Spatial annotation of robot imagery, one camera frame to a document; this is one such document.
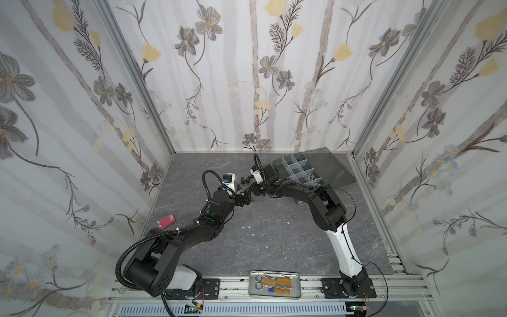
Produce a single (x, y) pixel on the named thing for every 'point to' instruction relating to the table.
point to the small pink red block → (166, 221)
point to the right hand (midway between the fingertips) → (249, 179)
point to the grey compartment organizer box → (316, 167)
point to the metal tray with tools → (274, 283)
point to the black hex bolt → (242, 180)
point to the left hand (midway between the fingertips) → (239, 180)
